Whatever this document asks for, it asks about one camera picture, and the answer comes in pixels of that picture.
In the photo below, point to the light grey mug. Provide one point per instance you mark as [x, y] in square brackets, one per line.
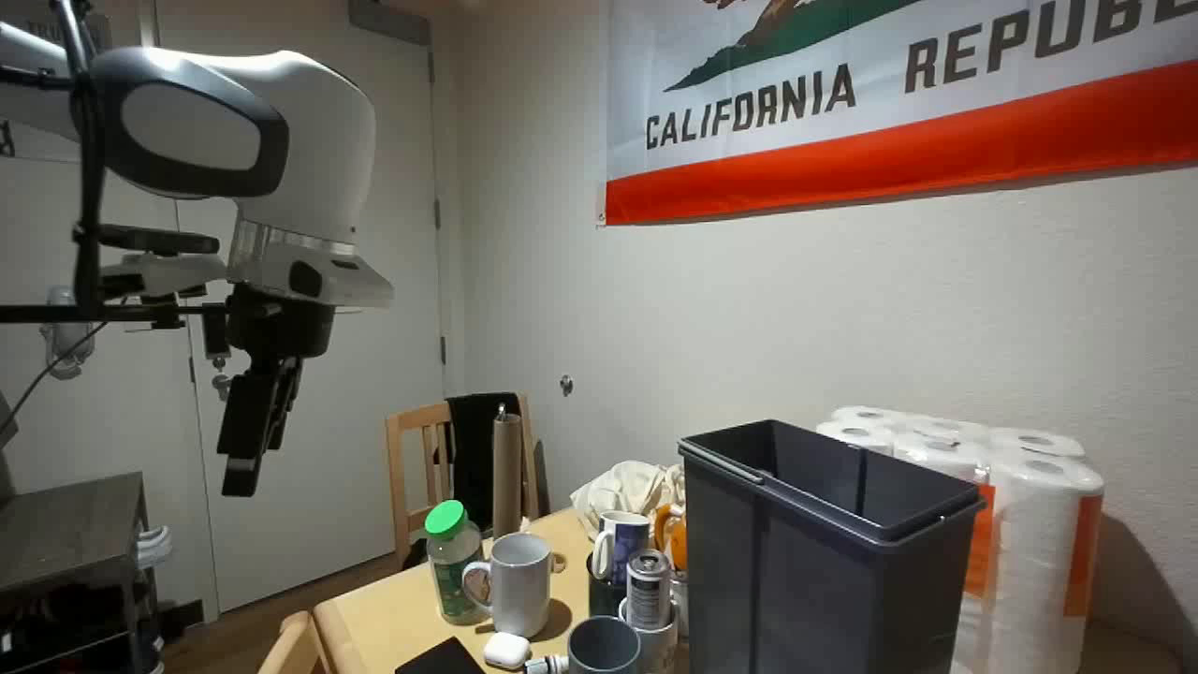
[519, 587]

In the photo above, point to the dark grey-blue mug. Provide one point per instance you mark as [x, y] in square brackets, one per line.
[602, 648]

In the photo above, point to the grey metal shelf cabinet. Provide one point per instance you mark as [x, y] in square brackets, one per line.
[68, 547]

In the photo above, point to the tall cardboard tube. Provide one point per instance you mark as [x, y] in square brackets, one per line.
[501, 471]

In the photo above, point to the blue and white mug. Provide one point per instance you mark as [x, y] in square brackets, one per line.
[617, 547]

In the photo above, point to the black cloth on chair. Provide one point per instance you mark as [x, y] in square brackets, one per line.
[473, 452]

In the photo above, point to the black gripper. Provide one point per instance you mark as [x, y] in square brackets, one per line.
[278, 327]

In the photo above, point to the white door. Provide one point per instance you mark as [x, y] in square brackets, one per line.
[359, 498]

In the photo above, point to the black smartphone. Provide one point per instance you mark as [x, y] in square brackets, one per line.
[440, 662]

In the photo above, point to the black plastic bin box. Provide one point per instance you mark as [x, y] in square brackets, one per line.
[810, 574]

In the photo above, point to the white earbuds case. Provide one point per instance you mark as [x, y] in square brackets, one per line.
[506, 648]

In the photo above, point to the paper towel roll pack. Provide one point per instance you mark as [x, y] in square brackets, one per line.
[1043, 563]

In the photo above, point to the orange packet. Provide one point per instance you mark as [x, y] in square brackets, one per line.
[676, 537]

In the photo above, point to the green lid glass jar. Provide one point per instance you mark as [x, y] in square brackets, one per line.
[449, 563]

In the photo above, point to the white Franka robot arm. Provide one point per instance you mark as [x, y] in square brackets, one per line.
[320, 137]

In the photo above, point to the wooden chair with slats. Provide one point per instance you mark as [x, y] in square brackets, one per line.
[414, 471]

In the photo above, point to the California Republic flag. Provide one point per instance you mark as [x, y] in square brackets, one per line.
[901, 115]

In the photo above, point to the beige cloth bag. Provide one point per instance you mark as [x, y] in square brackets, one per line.
[622, 489]

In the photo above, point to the plain wooden chair back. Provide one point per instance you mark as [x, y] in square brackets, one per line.
[293, 647]

